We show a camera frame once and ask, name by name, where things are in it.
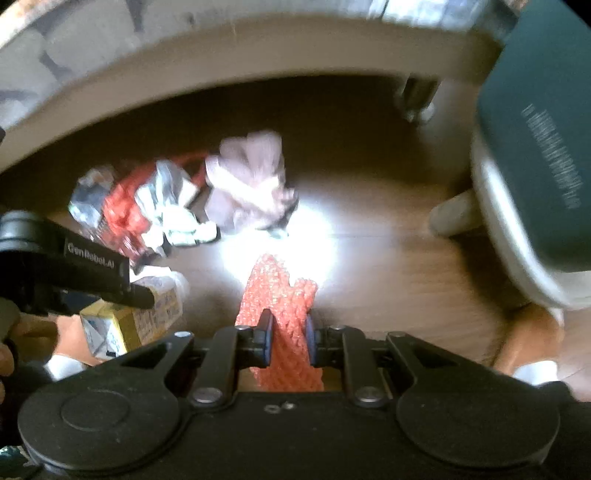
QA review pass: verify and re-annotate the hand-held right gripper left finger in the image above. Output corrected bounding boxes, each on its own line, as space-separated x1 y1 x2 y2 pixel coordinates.
107 309 275 411

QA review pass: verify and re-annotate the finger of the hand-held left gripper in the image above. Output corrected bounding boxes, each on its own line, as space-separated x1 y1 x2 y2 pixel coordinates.
126 282 156 310

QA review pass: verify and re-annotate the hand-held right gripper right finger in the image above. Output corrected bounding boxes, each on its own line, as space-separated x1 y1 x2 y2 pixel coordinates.
305 316 485 409

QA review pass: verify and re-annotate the yellow printed carton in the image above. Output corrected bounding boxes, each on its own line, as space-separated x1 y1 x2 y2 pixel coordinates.
80 285 184 361

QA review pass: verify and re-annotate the red foam fruit net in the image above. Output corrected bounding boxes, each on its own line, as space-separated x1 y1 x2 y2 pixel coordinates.
235 253 325 393

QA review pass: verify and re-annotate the teal lidded trash bin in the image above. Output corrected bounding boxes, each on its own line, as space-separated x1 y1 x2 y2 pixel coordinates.
470 0 591 311

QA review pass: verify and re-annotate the person's left hand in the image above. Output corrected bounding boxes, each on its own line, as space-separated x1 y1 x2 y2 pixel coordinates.
0 316 58 402

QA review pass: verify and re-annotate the crumpled silver foil wrapper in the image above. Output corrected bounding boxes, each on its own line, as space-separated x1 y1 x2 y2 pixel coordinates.
68 167 116 241

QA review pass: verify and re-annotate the crumpled red wrapper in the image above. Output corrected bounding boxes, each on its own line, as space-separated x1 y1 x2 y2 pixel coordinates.
102 154 208 260

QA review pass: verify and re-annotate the person's left leg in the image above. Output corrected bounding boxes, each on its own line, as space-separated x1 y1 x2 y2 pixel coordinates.
45 318 89 382

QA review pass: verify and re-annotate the person's leg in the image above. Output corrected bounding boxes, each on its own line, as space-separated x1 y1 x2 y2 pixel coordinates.
493 304 568 387
45 318 89 382

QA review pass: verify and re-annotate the silver and white wrapper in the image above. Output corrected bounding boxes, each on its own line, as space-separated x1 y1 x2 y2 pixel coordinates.
135 159 219 248

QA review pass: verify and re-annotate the crumpled pink paper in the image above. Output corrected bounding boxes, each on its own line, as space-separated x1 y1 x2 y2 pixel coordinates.
204 130 300 237

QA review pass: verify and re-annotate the beige furniture leg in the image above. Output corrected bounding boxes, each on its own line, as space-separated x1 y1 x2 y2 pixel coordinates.
428 188 482 237

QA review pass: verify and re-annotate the person's right leg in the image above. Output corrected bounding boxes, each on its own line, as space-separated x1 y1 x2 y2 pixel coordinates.
493 304 568 387

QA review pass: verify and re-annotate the beige furniture edge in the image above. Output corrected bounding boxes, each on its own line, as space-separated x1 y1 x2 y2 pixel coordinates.
0 0 520 172

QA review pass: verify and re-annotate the metal furniture leg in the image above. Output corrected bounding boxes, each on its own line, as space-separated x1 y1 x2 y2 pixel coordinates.
396 75 440 124

